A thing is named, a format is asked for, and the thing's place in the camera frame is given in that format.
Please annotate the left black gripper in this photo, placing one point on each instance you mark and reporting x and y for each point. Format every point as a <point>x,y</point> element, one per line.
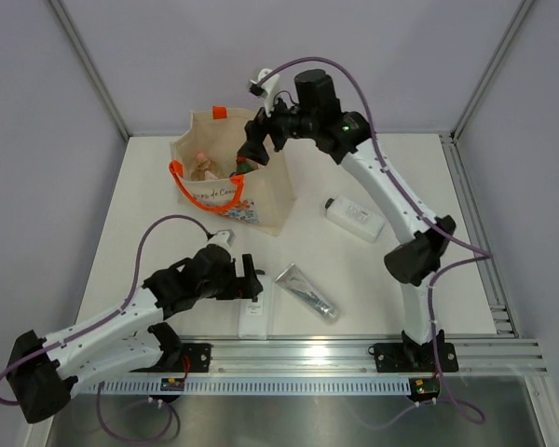
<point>245,287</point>

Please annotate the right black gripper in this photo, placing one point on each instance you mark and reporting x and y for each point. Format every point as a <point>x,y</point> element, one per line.
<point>253,148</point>

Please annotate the green bottle red cap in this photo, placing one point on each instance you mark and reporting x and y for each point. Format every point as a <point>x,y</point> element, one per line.
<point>244,165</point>

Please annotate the white bottle black cap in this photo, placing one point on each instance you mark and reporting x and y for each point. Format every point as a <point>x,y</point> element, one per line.
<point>255,317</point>

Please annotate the peach bottle pink cap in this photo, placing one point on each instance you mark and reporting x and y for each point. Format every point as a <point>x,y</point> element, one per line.
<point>205,169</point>

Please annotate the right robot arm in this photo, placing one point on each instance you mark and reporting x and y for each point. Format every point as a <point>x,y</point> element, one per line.
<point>348,139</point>

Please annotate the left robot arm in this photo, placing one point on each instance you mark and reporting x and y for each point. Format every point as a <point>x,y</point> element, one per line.
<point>46,373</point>

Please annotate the silver tube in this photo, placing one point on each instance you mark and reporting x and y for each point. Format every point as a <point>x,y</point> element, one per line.
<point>295,282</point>

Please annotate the white flat bottle right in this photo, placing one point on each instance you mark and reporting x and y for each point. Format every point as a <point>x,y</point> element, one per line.
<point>354,218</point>

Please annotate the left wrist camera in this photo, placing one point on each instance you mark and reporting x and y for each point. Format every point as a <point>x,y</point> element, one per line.
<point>223,238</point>

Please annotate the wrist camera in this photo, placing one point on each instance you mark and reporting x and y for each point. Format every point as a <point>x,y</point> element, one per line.
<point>223,238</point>
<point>265,86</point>

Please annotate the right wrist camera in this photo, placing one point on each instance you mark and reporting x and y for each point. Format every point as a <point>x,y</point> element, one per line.
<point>265,86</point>

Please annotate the canvas bag orange handles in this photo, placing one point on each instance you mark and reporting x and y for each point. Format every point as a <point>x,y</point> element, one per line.
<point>262,199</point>

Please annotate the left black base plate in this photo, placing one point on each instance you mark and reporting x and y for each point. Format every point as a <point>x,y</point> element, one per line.
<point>194,356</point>

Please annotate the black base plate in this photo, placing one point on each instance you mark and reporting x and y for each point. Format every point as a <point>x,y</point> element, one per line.
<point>410,358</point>
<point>194,356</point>

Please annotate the white slotted cable duct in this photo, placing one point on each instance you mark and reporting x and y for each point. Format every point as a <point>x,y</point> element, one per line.
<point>259,386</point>

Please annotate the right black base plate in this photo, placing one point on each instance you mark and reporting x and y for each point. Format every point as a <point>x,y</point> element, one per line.
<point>410,358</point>

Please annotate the aluminium mounting rail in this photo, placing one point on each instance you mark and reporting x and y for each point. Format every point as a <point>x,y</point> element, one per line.
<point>348,356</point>

